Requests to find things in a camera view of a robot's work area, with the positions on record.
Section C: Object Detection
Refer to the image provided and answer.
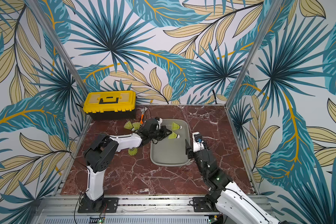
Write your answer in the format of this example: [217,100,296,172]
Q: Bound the yellow-green shuttlecock four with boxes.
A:
[124,121,134,130]

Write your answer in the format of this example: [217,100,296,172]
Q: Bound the yellow-green shuttlecock one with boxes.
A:
[168,132,180,139]

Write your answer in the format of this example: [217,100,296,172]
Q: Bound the left aluminium frame post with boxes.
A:
[27,0,88,98]

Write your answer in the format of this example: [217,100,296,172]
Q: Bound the grey plastic storage tray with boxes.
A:
[150,119,190,167]

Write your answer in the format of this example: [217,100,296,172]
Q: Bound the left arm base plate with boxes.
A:
[77,193,119,213]

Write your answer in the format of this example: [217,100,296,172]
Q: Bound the aluminium front rail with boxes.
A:
[30,195,278,224]

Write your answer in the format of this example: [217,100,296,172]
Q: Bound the yellow black toolbox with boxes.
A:
[83,91,136,121]

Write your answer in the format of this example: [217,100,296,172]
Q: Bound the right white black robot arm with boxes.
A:
[186,137,288,224]

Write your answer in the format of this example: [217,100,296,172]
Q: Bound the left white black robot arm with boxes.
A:
[84,117,173,206]

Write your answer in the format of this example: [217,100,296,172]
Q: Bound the aluminium frame post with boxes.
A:
[27,0,88,98]
[225,0,282,111]

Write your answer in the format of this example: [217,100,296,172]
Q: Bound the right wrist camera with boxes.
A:
[192,132,205,153]

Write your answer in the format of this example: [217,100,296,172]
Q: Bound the yellow-green shuttlecock seven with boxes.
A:
[128,147,138,156]

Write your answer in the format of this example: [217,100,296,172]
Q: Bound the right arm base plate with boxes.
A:
[189,197,218,212]

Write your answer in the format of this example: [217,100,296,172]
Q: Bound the yellow-green shuttlecock two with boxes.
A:
[171,122,183,131]

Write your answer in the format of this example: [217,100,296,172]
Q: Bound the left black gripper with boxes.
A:
[150,125,173,141]

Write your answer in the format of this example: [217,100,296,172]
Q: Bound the yellow-green shuttlecock five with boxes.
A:
[132,122,141,131]

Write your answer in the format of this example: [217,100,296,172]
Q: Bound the right aluminium frame post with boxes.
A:
[225,0,282,111]

